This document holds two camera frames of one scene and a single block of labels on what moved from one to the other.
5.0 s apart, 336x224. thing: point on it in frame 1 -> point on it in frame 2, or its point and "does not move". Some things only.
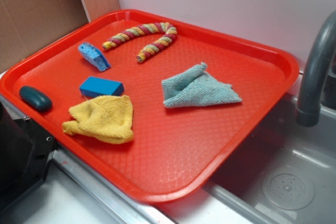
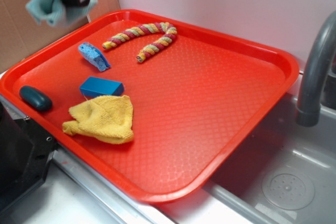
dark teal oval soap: (35, 98) does not move
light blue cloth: (197, 87) -> (48, 8)
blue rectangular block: (93, 86) does not move
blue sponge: (93, 55) does not move
